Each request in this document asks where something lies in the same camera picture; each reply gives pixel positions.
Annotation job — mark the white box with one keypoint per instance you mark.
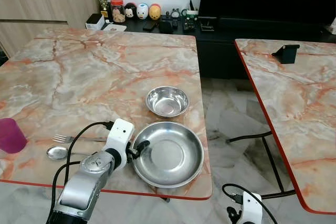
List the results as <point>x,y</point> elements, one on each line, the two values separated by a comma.
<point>95,21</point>

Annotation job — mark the black pouch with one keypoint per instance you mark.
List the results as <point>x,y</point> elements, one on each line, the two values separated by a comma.
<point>166,26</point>

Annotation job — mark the light wooden cabinet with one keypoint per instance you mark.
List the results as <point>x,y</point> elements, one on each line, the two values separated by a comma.
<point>42,9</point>

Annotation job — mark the small grey figurine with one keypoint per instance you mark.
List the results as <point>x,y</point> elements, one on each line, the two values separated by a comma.
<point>176,13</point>

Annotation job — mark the white tissue pack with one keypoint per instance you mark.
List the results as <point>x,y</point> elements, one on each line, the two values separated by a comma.
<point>333,26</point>

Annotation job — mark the black round doll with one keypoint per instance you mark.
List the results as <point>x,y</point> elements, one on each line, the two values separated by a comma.
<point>130,11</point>

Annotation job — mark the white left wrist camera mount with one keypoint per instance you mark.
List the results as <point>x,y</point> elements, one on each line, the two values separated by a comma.
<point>121,132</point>

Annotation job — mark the steel fork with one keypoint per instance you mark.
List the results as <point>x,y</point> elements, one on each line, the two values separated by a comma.
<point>63,138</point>

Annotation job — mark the large steel plate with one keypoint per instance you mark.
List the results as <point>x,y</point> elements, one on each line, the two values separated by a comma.
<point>170,156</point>

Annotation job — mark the black metal table leg frame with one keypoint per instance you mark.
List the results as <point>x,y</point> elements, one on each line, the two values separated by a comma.
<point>270,158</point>

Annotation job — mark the yellow round doll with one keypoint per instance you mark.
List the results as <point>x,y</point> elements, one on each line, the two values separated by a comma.
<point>155,12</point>

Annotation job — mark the dark metal desk phone holder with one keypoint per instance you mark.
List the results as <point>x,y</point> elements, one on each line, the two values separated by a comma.
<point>207,23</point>

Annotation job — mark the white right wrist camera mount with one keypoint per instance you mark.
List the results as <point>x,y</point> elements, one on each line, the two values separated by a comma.
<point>251,211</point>

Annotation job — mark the steel spoon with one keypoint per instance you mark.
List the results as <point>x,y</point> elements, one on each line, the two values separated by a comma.
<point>56,152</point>

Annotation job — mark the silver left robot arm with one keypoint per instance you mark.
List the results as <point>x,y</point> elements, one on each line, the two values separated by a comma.
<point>86,182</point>

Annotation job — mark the white green pen cup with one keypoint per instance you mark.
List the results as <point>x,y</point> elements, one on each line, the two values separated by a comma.
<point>192,13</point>

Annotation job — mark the glass jar with red lid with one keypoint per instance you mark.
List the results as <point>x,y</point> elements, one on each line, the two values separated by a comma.
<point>117,11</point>

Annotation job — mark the black remote control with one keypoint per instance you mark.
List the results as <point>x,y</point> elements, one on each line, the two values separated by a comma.
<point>189,24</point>

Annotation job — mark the black flat phone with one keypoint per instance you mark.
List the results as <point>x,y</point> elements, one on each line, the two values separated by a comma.
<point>149,25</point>

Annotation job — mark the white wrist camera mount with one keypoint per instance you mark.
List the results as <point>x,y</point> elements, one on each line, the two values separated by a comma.
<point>121,132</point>
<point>251,211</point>

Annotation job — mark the black phone stand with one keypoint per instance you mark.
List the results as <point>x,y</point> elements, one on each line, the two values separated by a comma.
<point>286,54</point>

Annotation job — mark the white and blue round doll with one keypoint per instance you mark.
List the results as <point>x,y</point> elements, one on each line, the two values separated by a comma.
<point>143,11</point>

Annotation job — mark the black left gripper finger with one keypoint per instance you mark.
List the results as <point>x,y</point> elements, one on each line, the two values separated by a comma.
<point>144,145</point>

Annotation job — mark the small steel bowl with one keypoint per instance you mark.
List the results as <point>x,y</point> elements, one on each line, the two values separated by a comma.
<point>167,102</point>

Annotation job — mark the purple plastic cup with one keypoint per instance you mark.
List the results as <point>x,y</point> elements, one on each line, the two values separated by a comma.
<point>10,136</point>

